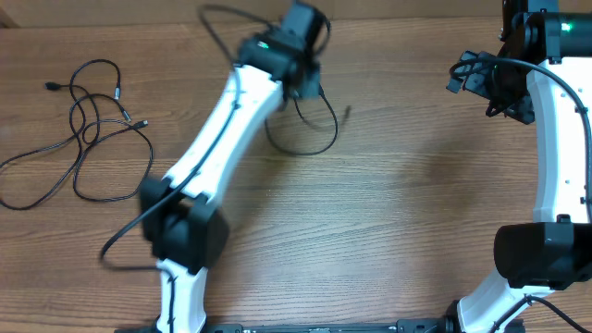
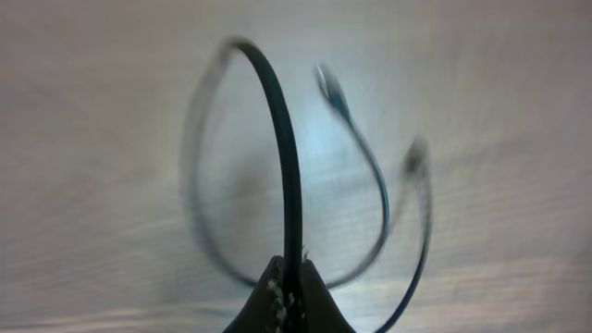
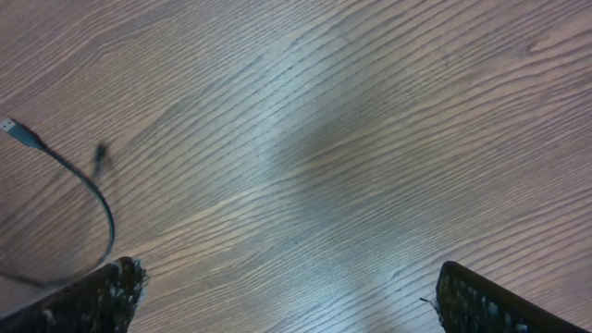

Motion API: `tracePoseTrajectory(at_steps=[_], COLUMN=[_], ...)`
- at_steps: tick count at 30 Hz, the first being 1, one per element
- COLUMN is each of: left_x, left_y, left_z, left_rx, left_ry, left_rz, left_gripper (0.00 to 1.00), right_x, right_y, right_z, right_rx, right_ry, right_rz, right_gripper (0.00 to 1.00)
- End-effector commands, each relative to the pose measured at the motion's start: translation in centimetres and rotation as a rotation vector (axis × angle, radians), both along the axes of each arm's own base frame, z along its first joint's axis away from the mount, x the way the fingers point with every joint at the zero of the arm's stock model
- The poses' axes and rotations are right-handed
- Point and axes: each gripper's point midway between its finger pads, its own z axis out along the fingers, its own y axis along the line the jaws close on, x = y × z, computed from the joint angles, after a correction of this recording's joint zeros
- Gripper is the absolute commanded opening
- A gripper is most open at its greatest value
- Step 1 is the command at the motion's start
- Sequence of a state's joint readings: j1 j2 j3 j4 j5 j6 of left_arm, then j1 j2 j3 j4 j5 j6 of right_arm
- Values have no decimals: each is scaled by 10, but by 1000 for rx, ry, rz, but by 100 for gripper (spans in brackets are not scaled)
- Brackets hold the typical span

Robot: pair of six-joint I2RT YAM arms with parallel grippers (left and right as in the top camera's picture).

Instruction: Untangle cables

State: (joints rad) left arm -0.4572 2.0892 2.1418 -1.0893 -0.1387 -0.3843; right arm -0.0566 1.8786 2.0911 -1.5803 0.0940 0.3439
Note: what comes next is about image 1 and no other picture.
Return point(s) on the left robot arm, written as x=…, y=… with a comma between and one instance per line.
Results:
x=181, y=213

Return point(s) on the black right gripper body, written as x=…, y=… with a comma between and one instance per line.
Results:
x=500, y=84

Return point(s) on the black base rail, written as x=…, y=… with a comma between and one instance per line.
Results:
x=319, y=327

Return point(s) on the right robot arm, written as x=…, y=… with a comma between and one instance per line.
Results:
x=540, y=76

